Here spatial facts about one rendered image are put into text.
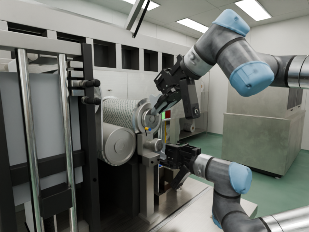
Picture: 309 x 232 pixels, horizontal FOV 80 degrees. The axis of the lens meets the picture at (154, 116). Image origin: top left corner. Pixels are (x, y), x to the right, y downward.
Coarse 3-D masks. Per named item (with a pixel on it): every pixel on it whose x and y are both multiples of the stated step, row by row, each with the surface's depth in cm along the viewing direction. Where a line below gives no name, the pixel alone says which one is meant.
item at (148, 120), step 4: (148, 108) 65; (144, 112) 63; (148, 112) 63; (144, 116) 62; (148, 116) 63; (152, 116) 64; (156, 116) 66; (144, 120) 62; (148, 120) 63; (152, 120) 64; (156, 120) 66; (144, 124) 62; (148, 124) 63; (152, 124) 65; (156, 124) 66; (152, 128) 65
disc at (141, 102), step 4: (140, 100) 63; (144, 100) 64; (148, 100) 65; (136, 104) 62; (140, 104) 62; (136, 108) 61; (132, 112) 61; (136, 112) 61; (132, 116) 61; (132, 120) 61; (160, 120) 70; (132, 124) 61; (136, 124) 62; (160, 124) 71; (132, 128) 62; (136, 128) 62; (136, 132) 62; (140, 132) 64; (156, 132) 70
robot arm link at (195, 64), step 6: (192, 48) 47; (186, 54) 48; (192, 54) 46; (186, 60) 48; (192, 60) 47; (198, 60) 45; (186, 66) 48; (192, 66) 47; (198, 66) 46; (204, 66) 46; (210, 66) 46; (192, 72) 48; (198, 72) 47; (204, 72) 48
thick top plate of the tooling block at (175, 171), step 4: (164, 168) 77; (164, 172) 77; (168, 172) 75; (172, 172) 74; (176, 172) 75; (164, 176) 77; (168, 176) 76; (172, 176) 74; (164, 180) 78; (168, 180) 76
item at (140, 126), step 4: (144, 104) 63; (148, 104) 64; (140, 108) 62; (144, 108) 63; (140, 112) 62; (136, 116) 62; (140, 116) 62; (160, 116) 69; (136, 120) 62; (140, 120) 62; (140, 124) 62; (140, 128) 62; (144, 128) 64; (156, 128) 68; (144, 132) 64; (152, 132) 67
